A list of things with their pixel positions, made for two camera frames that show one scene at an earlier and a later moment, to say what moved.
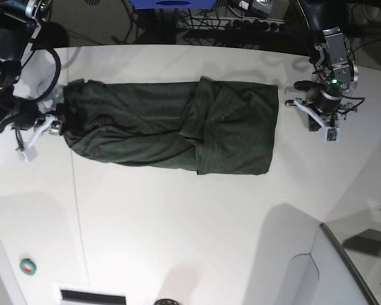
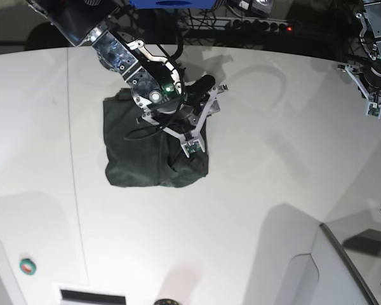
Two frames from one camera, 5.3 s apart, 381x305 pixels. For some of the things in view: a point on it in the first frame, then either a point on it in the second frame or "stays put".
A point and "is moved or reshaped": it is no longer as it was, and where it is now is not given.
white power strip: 244,25 stays put
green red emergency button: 27,266 stays put
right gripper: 327,107 to 375,81
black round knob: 166,302 stays put
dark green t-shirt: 213,126 is moved or reshaped
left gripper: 23,115 to 194,95
